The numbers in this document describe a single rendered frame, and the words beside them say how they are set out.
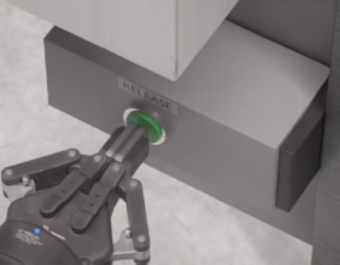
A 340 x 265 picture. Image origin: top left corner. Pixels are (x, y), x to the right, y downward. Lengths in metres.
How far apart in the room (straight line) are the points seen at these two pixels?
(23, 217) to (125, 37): 0.21
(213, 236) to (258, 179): 1.35
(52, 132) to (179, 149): 1.44
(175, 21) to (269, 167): 0.24
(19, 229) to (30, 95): 1.58
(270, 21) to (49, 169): 0.19
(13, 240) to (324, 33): 0.27
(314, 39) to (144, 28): 0.24
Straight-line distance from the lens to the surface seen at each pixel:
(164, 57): 1.28
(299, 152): 1.46
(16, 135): 2.94
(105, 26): 1.29
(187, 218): 2.85
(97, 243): 1.43
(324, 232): 1.58
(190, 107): 1.46
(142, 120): 1.49
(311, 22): 1.47
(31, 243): 1.40
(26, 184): 1.47
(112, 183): 1.46
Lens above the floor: 2.34
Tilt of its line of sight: 53 degrees down
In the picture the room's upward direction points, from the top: straight up
